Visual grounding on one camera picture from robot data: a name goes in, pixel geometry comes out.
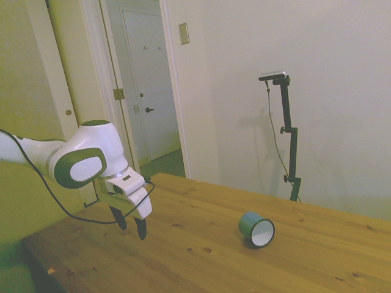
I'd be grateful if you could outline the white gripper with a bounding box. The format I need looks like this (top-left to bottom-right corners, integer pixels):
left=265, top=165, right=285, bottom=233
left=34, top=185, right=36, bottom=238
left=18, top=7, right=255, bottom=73
left=96, top=179, right=153, bottom=242

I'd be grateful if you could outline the teal enamel mug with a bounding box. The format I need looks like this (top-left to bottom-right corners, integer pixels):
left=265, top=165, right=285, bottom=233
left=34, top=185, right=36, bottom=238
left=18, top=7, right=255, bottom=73
left=238, top=211, right=276, bottom=249

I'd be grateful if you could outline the open cream door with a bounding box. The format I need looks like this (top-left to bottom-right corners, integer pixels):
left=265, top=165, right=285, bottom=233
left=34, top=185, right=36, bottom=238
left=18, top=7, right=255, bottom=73
left=26, top=0, right=136, bottom=175

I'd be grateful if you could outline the white closed hallway door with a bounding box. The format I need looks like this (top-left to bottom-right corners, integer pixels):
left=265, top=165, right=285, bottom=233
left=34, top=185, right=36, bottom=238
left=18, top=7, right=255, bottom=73
left=121, top=8, right=181, bottom=163

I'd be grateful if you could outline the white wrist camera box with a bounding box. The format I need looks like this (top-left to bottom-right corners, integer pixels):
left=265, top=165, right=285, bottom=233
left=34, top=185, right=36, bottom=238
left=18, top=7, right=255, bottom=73
left=106, top=175, right=146, bottom=197

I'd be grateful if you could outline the black camera stand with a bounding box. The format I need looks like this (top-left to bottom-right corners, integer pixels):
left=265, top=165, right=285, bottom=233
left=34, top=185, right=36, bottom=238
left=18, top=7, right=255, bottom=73
left=272, top=76, right=303, bottom=202
left=265, top=79, right=302, bottom=203

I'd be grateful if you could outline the beige wall switch plate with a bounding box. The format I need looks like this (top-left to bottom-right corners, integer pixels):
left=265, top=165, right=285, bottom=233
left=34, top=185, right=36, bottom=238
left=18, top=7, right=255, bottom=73
left=178, top=21, right=191, bottom=46

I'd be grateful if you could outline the grey stereo camera bar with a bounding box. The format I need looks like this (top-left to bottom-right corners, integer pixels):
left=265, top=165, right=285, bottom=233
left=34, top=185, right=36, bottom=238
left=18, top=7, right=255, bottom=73
left=258, top=70, right=290, bottom=82

